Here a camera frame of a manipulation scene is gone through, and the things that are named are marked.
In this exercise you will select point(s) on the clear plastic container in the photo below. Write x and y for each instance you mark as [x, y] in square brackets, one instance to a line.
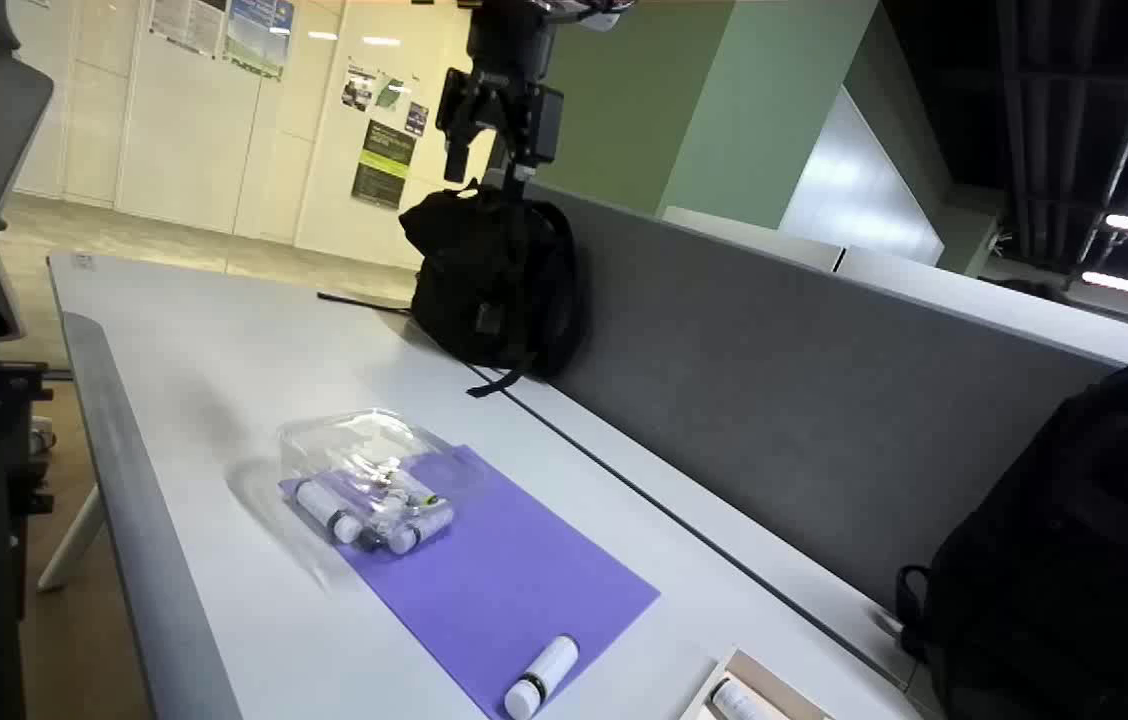
[348, 447]

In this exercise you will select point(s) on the dark green wall poster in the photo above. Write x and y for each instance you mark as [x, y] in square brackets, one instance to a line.
[386, 161]

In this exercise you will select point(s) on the wooden tray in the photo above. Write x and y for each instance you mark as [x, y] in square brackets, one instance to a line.
[781, 692]

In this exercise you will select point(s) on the white cylinder with black band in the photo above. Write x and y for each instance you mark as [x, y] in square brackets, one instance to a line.
[731, 703]
[546, 671]
[327, 508]
[413, 526]

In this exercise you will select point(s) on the small wall picture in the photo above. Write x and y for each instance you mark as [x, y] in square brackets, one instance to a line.
[359, 91]
[390, 95]
[416, 117]

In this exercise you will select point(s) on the gray desk divider panel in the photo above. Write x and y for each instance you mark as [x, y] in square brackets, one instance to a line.
[791, 384]

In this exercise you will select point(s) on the white table leg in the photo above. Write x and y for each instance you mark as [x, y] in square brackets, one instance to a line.
[71, 541]

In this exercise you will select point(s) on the large wall poster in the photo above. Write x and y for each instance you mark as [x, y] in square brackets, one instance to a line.
[259, 34]
[185, 24]

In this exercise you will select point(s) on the black backpack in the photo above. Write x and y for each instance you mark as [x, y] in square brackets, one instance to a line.
[491, 284]
[1097, 563]

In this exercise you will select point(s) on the purple mat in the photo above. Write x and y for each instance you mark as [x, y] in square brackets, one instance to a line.
[510, 574]

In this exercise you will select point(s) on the black camera on stand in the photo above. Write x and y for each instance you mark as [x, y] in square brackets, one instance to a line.
[504, 62]

